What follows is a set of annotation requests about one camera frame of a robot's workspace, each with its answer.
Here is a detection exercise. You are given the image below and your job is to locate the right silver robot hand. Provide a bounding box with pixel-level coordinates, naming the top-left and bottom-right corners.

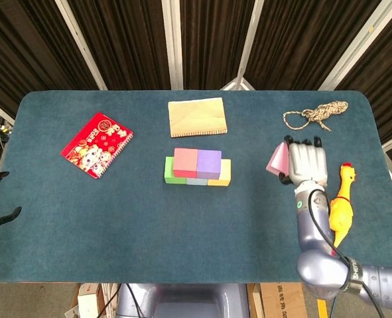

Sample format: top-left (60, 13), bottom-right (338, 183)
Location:
top-left (278, 134), bottom-right (329, 188)

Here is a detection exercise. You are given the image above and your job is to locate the red spiral notebook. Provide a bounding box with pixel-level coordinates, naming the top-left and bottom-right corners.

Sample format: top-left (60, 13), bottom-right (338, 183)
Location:
top-left (60, 112), bottom-right (134, 180)

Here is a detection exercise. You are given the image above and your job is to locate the black right arm cable strap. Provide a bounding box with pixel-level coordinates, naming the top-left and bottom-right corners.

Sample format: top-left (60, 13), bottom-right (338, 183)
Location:
top-left (341, 256), bottom-right (364, 294)

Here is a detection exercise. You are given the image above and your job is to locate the teal felt table cover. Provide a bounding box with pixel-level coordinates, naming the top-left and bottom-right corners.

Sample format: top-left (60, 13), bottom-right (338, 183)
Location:
top-left (0, 89), bottom-right (392, 285)

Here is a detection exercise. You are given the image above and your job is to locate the white cardboard box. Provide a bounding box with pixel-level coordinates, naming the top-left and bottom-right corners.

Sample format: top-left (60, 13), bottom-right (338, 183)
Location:
top-left (64, 283), bottom-right (117, 318)

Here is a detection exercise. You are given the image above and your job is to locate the braided beige rope bundle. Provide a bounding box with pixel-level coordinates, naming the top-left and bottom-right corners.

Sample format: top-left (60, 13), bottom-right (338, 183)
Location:
top-left (283, 100), bottom-right (350, 133)

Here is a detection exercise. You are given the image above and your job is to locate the yellow foam cube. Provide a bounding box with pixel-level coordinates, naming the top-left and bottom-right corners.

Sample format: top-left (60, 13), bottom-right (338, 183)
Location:
top-left (207, 159), bottom-right (232, 187)

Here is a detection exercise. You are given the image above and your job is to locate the yellow rubber chicken toy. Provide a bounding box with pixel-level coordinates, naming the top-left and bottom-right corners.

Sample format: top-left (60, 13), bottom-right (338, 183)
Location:
top-left (328, 162), bottom-right (357, 249)

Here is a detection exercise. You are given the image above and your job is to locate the green foam cube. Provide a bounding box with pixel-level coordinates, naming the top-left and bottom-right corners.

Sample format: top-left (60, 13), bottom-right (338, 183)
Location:
top-left (164, 156), bottom-right (187, 185)

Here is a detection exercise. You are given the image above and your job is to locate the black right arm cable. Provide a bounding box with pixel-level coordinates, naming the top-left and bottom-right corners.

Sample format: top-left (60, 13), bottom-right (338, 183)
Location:
top-left (307, 189), bottom-right (385, 318)

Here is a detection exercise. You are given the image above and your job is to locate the grey-blue robot torso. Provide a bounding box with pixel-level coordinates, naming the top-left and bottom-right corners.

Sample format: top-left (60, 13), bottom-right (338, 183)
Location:
top-left (115, 283), bottom-right (249, 318)

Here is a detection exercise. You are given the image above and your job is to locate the brown printed cardboard box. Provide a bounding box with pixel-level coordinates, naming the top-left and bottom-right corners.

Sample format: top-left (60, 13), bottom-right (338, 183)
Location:
top-left (260, 283), bottom-right (308, 318)

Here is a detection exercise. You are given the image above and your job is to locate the red foam cube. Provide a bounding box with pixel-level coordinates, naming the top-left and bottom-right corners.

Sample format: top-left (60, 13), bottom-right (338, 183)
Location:
top-left (172, 147), bottom-right (198, 179)

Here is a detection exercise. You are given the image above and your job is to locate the white metal frame post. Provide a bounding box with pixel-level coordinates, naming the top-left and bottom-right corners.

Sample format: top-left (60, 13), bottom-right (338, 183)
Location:
top-left (318, 0), bottom-right (392, 91)
top-left (220, 0), bottom-right (267, 91)
top-left (161, 0), bottom-right (185, 91)
top-left (54, 0), bottom-right (109, 91)

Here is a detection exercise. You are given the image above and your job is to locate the pink foam cube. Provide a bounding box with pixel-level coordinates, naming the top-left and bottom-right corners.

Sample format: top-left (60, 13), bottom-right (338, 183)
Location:
top-left (265, 141), bottom-right (290, 177)

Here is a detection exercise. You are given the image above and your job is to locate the pale yellow spiral notebook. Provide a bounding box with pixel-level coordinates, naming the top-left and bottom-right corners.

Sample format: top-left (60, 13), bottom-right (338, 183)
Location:
top-left (167, 97), bottom-right (228, 138)

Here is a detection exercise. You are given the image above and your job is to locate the purple foam cube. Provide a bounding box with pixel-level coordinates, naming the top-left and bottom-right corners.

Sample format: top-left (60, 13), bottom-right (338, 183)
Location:
top-left (196, 148), bottom-right (222, 179)

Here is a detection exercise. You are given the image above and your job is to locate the dark brown pleated curtain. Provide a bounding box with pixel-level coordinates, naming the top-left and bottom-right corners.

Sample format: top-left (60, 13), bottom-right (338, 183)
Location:
top-left (0, 0), bottom-right (392, 173)

